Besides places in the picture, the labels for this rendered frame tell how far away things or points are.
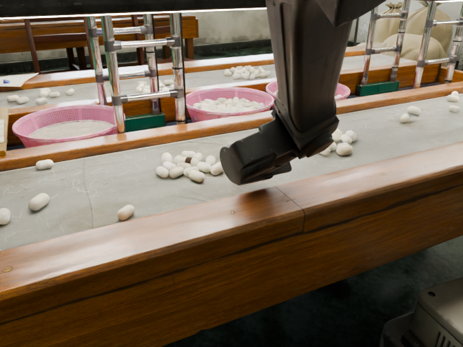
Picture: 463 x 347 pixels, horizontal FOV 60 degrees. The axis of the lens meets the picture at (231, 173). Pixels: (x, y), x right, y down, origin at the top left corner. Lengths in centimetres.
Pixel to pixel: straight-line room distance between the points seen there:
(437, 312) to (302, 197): 43
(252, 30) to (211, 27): 76
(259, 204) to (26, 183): 45
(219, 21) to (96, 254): 612
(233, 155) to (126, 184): 30
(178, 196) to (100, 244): 20
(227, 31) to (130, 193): 600
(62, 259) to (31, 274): 4
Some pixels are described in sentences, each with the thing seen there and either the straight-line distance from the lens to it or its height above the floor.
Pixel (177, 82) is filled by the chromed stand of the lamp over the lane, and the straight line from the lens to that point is 99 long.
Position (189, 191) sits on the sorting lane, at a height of 74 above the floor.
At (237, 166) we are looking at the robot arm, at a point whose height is 86.
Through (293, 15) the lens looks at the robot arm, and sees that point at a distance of 26.
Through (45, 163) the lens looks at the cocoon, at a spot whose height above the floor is 75.
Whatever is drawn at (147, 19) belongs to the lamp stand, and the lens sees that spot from 120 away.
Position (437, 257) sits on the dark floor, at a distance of 198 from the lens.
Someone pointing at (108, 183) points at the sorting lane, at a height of 74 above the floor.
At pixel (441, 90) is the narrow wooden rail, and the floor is 76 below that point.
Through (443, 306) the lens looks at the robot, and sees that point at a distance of 99.
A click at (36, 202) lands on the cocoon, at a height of 76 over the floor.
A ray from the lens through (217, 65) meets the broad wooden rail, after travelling 171.
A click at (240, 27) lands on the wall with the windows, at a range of 678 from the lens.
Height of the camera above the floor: 110
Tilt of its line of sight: 27 degrees down
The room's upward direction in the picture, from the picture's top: straight up
